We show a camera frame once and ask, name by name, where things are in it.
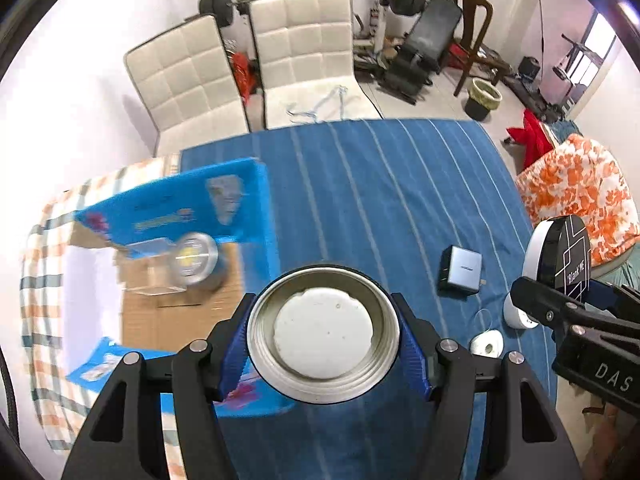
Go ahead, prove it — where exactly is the white round gadget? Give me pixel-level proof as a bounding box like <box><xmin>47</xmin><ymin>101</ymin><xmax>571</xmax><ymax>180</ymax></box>
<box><xmin>503</xmin><ymin>292</ymin><xmax>541</xmax><ymax>330</ymax></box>

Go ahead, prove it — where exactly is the black exercise machine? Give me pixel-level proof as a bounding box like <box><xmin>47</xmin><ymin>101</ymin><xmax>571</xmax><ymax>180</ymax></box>
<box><xmin>537</xmin><ymin>34</ymin><xmax>599</xmax><ymax>107</ymax></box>

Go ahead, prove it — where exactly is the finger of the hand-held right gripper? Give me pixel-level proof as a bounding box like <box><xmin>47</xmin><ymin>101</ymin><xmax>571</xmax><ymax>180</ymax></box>
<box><xmin>587</xmin><ymin>279</ymin><xmax>640</xmax><ymax>317</ymax></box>
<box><xmin>510</xmin><ymin>277</ymin><xmax>603</xmax><ymax>335</ymax></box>

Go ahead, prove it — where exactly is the blue striped tablecloth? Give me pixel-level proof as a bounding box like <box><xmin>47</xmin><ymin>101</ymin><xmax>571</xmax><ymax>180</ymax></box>
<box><xmin>180</xmin><ymin>118</ymin><xmax>558</xmax><ymax>480</ymax></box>

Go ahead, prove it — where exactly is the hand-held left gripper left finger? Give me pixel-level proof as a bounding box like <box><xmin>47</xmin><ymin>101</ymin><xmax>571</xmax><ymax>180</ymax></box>
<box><xmin>61</xmin><ymin>294</ymin><xmax>257</xmax><ymax>480</ymax></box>

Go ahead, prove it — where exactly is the red cloth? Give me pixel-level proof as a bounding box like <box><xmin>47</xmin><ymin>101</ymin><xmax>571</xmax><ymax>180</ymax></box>
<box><xmin>504</xmin><ymin>109</ymin><xmax>555</xmax><ymax>169</ymax></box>

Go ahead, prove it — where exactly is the black waste bin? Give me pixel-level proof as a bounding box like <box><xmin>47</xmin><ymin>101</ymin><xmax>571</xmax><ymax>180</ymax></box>
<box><xmin>463</xmin><ymin>78</ymin><xmax>503</xmax><ymax>122</ymax></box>

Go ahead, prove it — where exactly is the red bag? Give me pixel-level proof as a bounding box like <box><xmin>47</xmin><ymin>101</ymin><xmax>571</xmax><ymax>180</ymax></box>
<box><xmin>231</xmin><ymin>52</ymin><xmax>259</xmax><ymax>107</ymax></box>

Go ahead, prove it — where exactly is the round black and white case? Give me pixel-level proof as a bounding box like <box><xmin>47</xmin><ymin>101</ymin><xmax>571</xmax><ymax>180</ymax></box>
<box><xmin>523</xmin><ymin>214</ymin><xmax>594</xmax><ymax>295</ymax></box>

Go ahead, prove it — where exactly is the black weight bench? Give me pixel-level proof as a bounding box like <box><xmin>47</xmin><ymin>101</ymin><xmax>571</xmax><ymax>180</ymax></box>
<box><xmin>384</xmin><ymin>0</ymin><xmax>462</xmax><ymax>106</ymax></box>

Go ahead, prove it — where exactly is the brown wooden chair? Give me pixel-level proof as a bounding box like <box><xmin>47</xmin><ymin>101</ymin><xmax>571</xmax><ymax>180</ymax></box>
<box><xmin>453</xmin><ymin>0</ymin><xmax>514</xmax><ymax>98</ymax></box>

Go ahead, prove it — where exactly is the blue cardboard box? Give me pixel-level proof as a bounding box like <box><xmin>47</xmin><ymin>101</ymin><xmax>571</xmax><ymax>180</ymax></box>
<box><xmin>66</xmin><ymin>157</ymin><xmax>297</xmax><ymax>419</ymax></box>

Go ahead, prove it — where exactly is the clear acrylic box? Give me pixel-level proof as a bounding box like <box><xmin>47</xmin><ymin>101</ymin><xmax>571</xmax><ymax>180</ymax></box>
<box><xmin>114</xmin><ymin>239</ymin><xmax>184</xmax><ymax>297</ymax></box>

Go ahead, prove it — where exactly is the white padded chair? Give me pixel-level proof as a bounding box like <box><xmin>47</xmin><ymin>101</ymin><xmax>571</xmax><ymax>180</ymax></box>
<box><xmin>123</xmin><ymin>14</ymin><xmax>251</xmax><ymax>157</ymax></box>
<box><xmin>248</xmin><ymin>0</ymin><xmax>384</xmax><ymax>130</ymax></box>

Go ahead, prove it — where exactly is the grey power adapter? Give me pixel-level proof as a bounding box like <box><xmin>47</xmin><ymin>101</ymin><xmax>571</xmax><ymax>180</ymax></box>
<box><xmin>438</xmin><ymin>245</ymin><xmax>488</xmax><ymax>297</ymax></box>

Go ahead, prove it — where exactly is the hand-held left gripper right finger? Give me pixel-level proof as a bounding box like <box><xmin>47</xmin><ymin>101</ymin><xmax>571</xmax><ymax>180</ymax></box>
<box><xmin>390</xmin><ymin>292</ymin><xmax>584</xmax><ymax>480</ymax></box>

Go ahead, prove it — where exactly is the orange floral cushion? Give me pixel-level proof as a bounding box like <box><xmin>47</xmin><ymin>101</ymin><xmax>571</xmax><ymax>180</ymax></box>
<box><xmin>514</xmin><ymin>134</ymin><xmax>640</xmax><ymax>269</ymax></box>

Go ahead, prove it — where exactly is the plaid tablecloth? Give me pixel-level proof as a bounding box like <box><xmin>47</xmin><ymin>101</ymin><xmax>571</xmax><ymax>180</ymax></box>
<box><xmin>19</xmin><ymin>154</ymin><xmax>187</xmax><ymax>480</ymax></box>

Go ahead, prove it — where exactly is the round metal lid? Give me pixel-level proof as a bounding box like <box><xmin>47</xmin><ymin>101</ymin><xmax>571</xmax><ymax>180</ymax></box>
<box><xmin>247</xmin><ymin>264</ymin><xmax>403</xmax><ymax>406</ymax></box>

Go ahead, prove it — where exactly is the round silver tin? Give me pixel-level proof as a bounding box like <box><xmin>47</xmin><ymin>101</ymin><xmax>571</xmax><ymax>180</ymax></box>
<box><xmin>171</xmin><ymin>232</ymin><xmax>221</xmax><ymax>287</ymax></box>

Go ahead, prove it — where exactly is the small white tape roll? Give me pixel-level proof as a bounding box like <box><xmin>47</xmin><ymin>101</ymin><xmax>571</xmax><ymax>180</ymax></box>
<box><xmin>469</xmin><ymin>331</ymin><xmax>504</xmax><ymax>359</ymax></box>

